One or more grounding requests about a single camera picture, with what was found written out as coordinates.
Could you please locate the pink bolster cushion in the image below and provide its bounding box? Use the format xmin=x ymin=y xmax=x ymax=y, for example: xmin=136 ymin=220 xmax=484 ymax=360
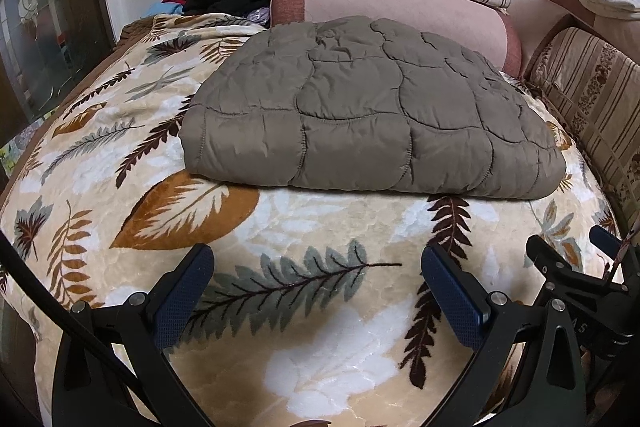
xmin=270 ymin=0 xmax=522 ymax=77

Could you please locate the black cable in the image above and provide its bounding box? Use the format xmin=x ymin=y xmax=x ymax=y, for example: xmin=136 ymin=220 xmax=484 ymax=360
xmin=0 ymin=231 xmax=156 ymax=425

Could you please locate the wooden glass wardrobe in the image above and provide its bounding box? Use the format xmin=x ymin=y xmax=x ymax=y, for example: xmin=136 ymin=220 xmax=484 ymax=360
xmin=1 ymin=0 xmax=115 ymax=142

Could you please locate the leaf pattern plush blanket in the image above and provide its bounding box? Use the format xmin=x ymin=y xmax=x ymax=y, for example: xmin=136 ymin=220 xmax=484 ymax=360
xmin=1 ymin=14 xmax=617 ymax=426

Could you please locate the olive quilted hooded jacket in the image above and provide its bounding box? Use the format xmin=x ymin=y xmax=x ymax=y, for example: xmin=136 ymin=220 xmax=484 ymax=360
xmin=179 ymin=16 xmax=566 ymax=200

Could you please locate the striped floral side cushion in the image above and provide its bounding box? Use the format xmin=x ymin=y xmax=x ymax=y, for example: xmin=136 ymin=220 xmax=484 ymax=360
xmin=528 ymin=27 xmax=639 ymax=228

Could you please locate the pink corner cushion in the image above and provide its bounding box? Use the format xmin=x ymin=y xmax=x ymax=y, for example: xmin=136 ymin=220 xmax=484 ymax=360
xmin=506 ymin=0 xmax=639 ymax=78

